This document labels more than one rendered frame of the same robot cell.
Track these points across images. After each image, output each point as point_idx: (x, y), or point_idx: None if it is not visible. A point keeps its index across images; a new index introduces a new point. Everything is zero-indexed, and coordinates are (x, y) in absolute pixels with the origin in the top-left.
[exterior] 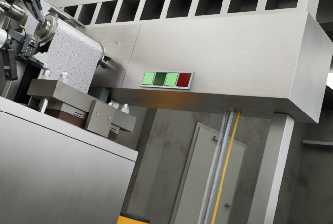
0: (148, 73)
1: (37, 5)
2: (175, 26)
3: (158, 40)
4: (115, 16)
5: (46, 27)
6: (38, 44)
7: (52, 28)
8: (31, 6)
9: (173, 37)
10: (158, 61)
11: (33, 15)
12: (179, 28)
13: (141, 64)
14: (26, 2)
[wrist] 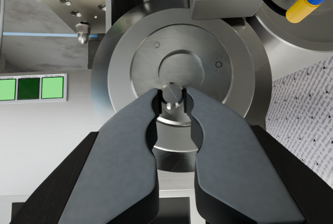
0: (54, 96)
1: (68, 166)
2: (28, 183)
3: (57, 156)
4: (195, 211)
5: (131, 69)
6: (185, 1)
7: (107, 76)
8: (194, 169)
9: (25, 161)
10: (45, 119)
11: (207, 106)
12: (17, 178)
13: (80, 111)
14: (275, 217)
